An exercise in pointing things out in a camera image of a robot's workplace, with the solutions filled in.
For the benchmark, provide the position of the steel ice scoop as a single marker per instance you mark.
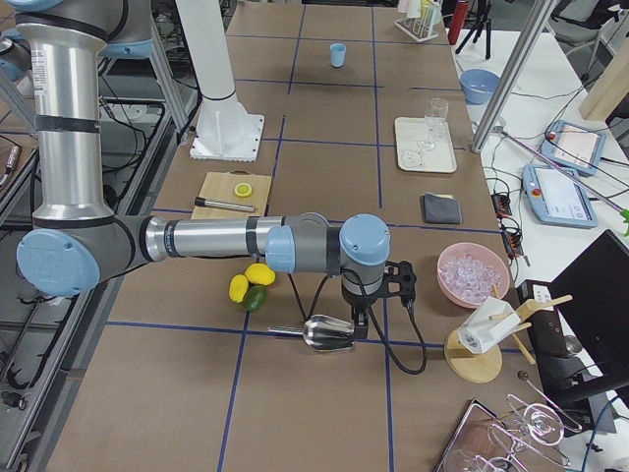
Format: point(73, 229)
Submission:
point(322, 333)

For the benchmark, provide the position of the whole yellow lemon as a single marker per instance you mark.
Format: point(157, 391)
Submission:
point(260, 274)

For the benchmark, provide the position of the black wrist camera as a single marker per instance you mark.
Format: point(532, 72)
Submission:
point(400, 281)

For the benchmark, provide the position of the wooden round stand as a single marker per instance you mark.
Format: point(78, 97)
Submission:
point(484, 368)

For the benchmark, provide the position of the green lime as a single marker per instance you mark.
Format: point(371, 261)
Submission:
point(255, 298)

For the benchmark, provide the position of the blue bowl with fork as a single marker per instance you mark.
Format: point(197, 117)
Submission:
point(478, 85)

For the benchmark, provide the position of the blue teach pendant tablet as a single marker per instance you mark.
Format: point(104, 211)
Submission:
point(571, 145)

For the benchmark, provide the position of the wooden cutting board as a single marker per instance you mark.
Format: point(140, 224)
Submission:
point(222, 187)

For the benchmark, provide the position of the white wire cup rack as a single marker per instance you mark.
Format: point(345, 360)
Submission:
point(419, 18)

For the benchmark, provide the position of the lemon half slice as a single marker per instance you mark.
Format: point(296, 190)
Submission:
point(243, 190)

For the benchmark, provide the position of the red bottle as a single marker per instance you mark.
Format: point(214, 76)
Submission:
point(457, 20)

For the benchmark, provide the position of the pink bowl of ice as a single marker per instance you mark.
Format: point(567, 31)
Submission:
point(469, 273)

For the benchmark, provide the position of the black camera tripod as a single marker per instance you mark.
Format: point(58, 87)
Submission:
point(482, 24)

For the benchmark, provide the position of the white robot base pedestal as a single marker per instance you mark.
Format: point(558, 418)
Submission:
point(224, 130)

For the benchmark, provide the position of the aluminium frame post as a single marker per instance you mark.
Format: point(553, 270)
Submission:
point(515, 64)

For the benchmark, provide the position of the grey folded cloth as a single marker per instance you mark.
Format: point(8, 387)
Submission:
point(440, 210)

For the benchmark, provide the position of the black laptop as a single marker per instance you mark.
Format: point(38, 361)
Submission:
point(597, 281)

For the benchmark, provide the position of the clear wine glass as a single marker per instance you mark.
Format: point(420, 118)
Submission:
point(435, 120)

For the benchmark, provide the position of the light blue plastic cup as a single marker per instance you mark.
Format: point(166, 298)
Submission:
point(337, 53)

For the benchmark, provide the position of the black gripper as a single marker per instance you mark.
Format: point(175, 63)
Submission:
point(360, 300)

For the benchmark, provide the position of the white bear serving tray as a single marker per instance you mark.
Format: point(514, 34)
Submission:
point(408, 131)

